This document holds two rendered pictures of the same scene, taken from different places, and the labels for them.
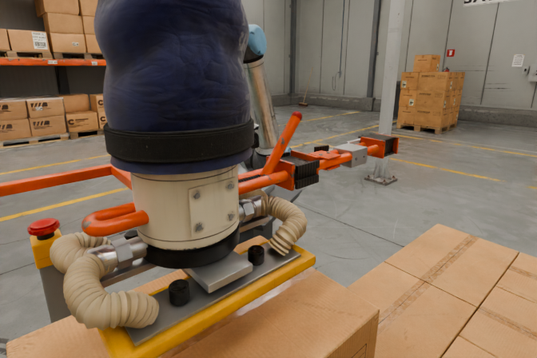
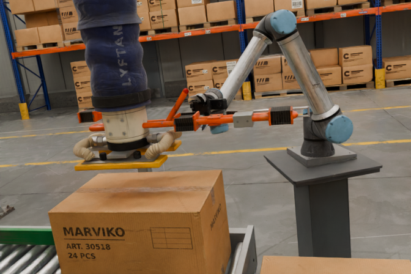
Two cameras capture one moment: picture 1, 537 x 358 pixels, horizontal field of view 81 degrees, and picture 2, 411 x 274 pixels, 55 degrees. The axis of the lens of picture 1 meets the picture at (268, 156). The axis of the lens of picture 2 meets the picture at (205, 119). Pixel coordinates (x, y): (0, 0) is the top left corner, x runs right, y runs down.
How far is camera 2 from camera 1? 130 cm
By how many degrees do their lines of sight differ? 54
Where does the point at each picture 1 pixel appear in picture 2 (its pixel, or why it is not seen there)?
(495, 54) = not seen: outside the picture
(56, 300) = not seen: hidden behind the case
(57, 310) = not seen: hidden behind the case
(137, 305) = (84, 151)
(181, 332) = (92, 166)
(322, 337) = (161, 207)
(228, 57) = (111, 70)
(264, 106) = (302, 76)
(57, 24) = not seen: outside the picture
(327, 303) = (185, 200)
